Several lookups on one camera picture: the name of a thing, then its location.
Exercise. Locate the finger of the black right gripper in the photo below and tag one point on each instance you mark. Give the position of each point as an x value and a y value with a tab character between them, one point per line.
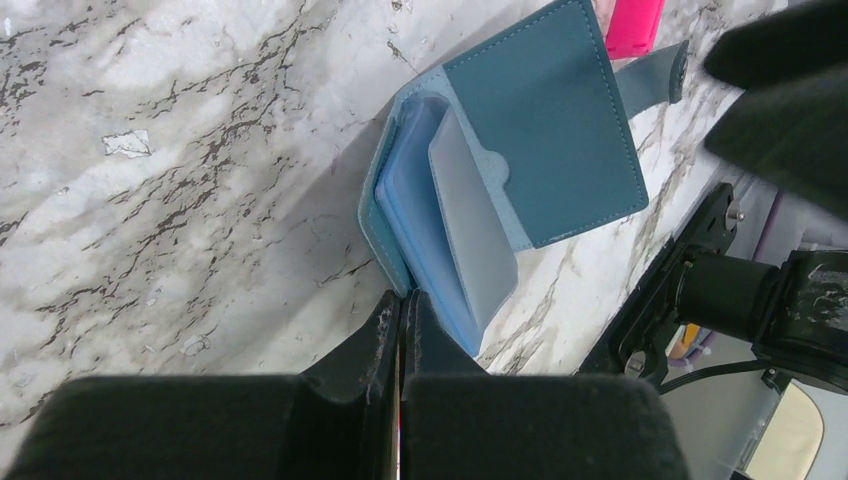
789	125

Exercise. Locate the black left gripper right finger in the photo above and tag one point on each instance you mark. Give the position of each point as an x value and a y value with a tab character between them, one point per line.
460	422

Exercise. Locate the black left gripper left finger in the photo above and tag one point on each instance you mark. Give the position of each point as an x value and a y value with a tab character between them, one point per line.
335	420

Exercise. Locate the teal card holder wallet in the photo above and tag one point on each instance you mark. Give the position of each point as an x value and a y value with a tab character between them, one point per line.
517	143

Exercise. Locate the pink small object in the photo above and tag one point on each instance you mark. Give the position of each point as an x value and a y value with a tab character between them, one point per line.
633	28

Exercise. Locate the black mounting rail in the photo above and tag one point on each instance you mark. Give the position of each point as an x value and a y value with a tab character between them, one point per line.
794	316

